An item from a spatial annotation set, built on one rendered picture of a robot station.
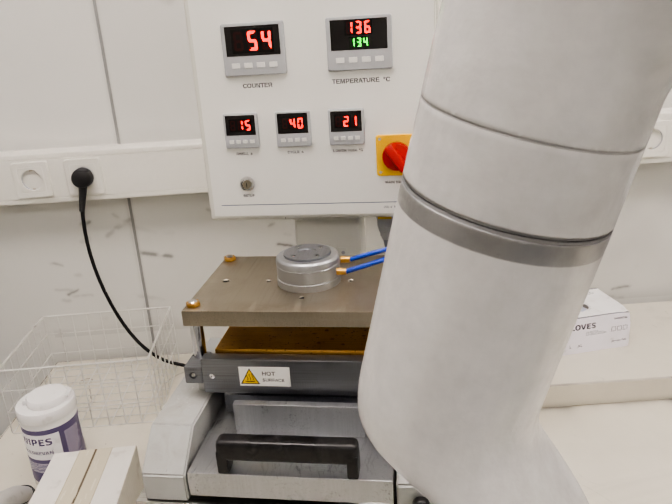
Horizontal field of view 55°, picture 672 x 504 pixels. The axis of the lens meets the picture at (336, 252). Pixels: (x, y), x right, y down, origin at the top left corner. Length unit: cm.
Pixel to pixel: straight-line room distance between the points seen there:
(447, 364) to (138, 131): 112
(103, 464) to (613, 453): 77
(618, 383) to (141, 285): 95
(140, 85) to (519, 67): 114
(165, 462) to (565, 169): 60
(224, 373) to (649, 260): 104
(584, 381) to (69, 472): 84
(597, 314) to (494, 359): 104
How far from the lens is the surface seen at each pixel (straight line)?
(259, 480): 72
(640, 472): 111
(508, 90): 23
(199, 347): 79
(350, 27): 86
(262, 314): 73
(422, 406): 29
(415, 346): 27
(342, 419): 74
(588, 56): 23
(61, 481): 101
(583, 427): 119
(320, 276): 76
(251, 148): 90
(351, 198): 89
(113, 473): 99
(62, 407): 108
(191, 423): 76
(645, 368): 129
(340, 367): 73
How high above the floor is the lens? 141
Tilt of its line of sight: 20 degrees down
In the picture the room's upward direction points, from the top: 4 degrees counter-clockwise
